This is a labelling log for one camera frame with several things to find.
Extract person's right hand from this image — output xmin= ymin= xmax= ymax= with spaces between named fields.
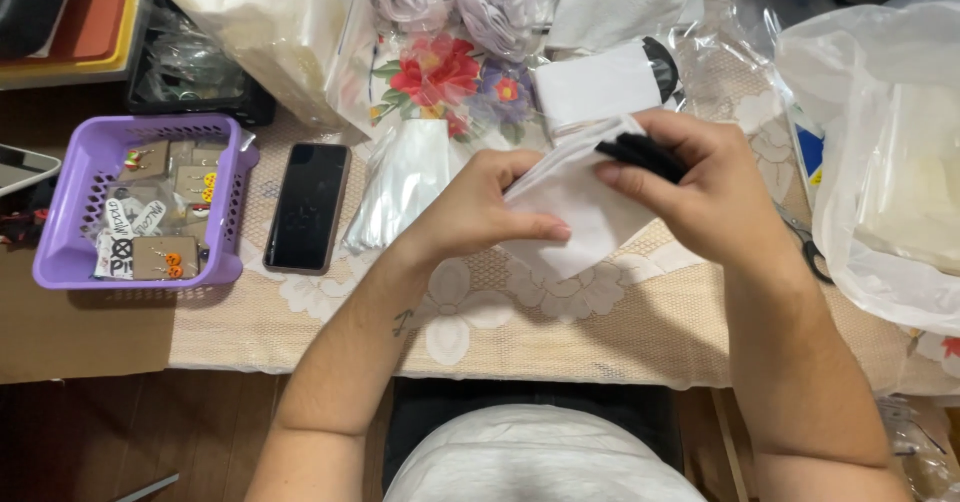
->
xmin=594 ymin=108 xmax=798 ymax=272

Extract person's left hand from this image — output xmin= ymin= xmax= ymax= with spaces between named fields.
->
xmin=396 ymin=148 xmax=573 ymax=271

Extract black fabric item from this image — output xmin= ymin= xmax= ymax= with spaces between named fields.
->
xmin=595 ymin=133 xmax=688 ymax=185

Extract white pouch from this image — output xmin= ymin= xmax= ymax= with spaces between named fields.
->
xmin=501 ymin=115 xmax=663 ymax=282

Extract stack of clear plastic sleeves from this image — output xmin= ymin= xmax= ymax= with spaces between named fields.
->
xmin=342 ymin=118 xmax=474 ymax=257

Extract blue yellow packet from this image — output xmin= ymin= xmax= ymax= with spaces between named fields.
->
xmin=789 ymin=115 xmax=826 ymax=191

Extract floral tablecloth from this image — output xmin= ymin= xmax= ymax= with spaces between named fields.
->
xmin=330 ymin=31 xmax=558 ymax=150

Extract black round object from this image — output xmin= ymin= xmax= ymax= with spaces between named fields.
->
xmin=642 ymin=36 xmax=681 ymax=104

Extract black smartphone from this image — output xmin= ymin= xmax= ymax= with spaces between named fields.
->
xmin=262 ymin=142 xmax=353 ymax=276

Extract crumpled clear plastic wrap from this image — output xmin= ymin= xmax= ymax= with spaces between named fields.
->
xmin=667 ymin=0 xmax=837 ymax=116

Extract stack of white folded pouches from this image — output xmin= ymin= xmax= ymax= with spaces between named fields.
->
xmin=531 ymin=43 xmax=666 ymax=145

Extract large translucent plastic bag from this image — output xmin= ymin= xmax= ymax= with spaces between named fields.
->
xmin=775 ymin=0 xmax=960 ymax=338

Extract beige lace tablecloth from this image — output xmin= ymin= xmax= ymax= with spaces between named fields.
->
xmin=168 ymin=44 xmax=960 ymax=398

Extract purple plastic basket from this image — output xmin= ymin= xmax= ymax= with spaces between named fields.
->
xmin=32 ymin=114 xmax=261 ymax=291

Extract person's white shirt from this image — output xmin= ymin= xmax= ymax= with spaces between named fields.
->
xmin=382 ymin=403 xmax=708 ymax=502

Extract clear bag of cream sheets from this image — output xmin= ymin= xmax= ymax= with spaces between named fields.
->
xmin=146 ymin=0 xmax=376 ymax=134

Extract pile of earring cards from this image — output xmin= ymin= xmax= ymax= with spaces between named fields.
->
xmin=105 ymin=139 xmax=226 ymax=281

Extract black tray of clear bags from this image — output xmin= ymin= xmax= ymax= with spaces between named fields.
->
xmin=124 ymin=0 xmax=277 ymax=128

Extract white black lettered sticker pack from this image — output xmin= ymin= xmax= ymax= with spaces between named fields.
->
xmin=93 ymin=198 xmax=168 ymax=280

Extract brown cardboard sheet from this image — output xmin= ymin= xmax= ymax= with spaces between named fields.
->
xmin=0 ymin=245 xmax=178 ymax=385

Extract grey metal strip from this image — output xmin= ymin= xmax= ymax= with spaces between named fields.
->
xmin=112 ymin=473 xmax=181 ymax=502

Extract black red small object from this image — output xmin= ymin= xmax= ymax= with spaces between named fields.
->
xmin=0 ymin=178 xmax=58 ymax=252

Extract stack of coloured trays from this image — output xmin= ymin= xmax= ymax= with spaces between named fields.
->
xmin=0 ymin=0 xmax=155 ymax=92

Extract tablet with white edge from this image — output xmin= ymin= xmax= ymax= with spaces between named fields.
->
xmin=0 ymin=143 xmax=63 ymax=197

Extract black handled scissors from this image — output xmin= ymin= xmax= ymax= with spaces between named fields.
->
xmin=774 ymin=200 xmax=835 ymax=286

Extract clear plastic bag with wires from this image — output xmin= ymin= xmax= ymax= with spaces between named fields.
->
xmin=873 ymin=393 xmax=960 ymax=502

